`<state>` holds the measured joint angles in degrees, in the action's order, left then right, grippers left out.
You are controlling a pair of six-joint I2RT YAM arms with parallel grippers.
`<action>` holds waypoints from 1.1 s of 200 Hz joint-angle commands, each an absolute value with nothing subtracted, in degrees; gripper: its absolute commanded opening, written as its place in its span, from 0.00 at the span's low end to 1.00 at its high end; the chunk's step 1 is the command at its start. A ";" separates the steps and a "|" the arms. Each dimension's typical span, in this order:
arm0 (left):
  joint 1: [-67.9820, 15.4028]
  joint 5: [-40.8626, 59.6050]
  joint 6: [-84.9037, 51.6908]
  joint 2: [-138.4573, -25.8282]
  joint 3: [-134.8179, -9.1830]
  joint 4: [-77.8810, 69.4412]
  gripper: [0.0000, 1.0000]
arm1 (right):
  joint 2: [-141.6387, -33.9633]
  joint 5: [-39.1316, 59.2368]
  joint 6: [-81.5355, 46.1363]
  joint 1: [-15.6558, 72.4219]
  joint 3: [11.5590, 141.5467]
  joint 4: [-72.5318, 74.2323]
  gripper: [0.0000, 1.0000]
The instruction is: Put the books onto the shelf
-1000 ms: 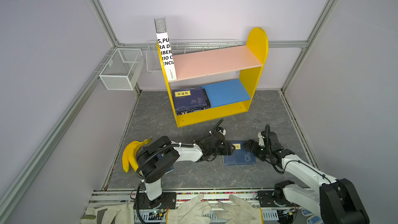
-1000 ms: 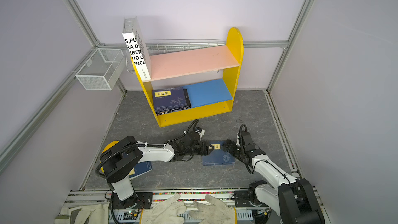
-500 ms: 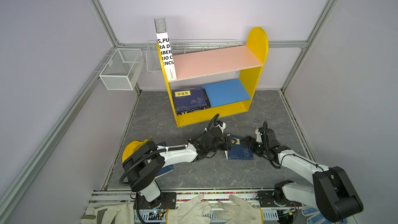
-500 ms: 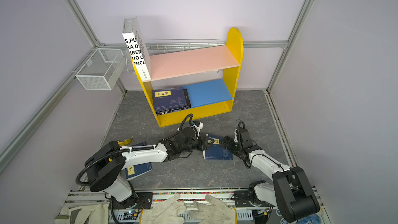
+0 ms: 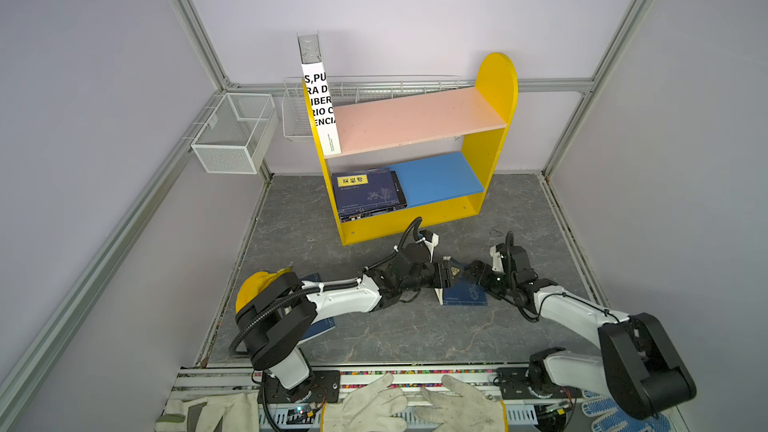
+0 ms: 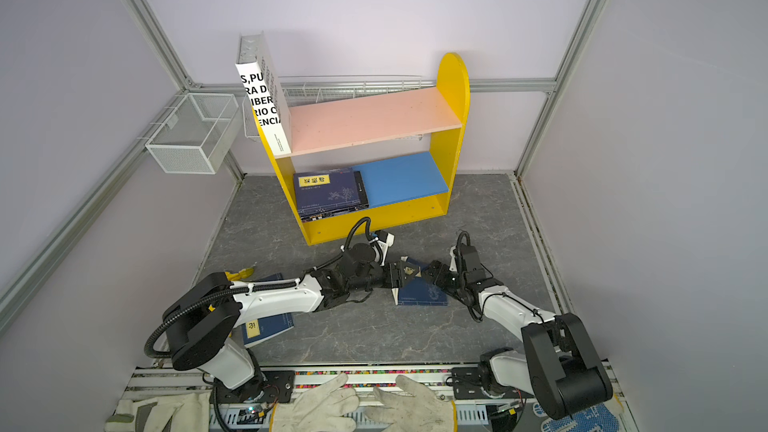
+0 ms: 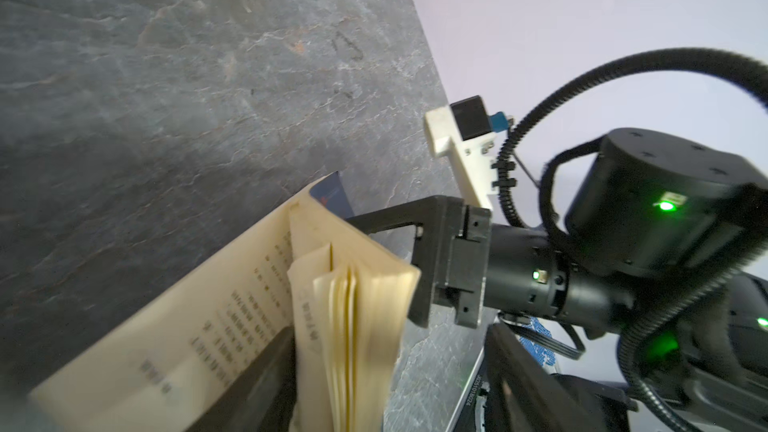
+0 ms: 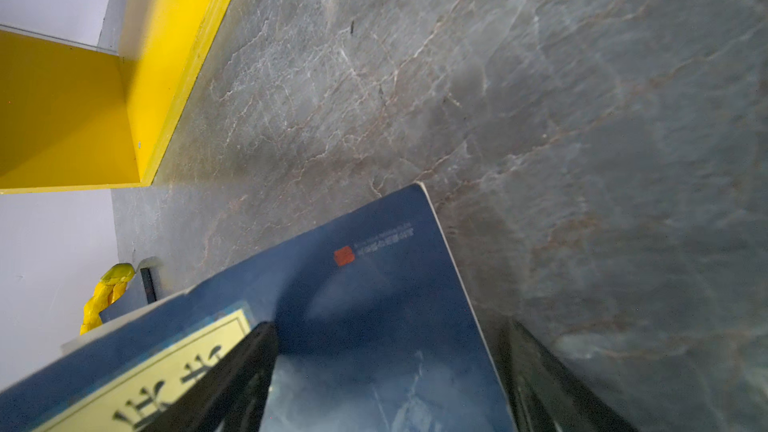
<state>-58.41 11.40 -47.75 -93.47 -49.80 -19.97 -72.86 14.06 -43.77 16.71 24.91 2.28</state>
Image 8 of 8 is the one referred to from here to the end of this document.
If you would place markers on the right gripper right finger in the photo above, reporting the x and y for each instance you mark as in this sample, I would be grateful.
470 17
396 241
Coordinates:
546 396

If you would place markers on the yellow banana bunch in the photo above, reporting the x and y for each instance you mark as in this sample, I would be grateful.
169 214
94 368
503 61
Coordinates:
110 287

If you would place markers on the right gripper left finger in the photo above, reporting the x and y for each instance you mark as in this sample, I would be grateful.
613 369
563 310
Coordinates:
232 396

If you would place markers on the blue booklet yellow label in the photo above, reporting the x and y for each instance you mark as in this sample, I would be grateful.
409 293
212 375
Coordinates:
375 331

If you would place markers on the yellow pink blue bookshelf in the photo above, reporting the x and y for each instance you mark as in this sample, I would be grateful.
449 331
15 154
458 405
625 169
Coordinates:
77 117

